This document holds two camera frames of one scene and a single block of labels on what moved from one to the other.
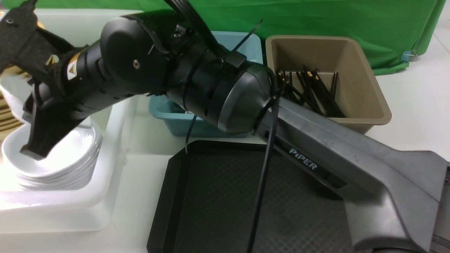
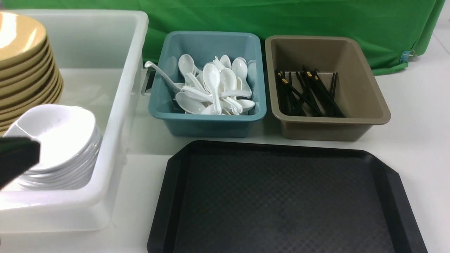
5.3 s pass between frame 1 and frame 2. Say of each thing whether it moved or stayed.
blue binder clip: stayed
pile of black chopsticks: stayed
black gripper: moved
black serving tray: stayed
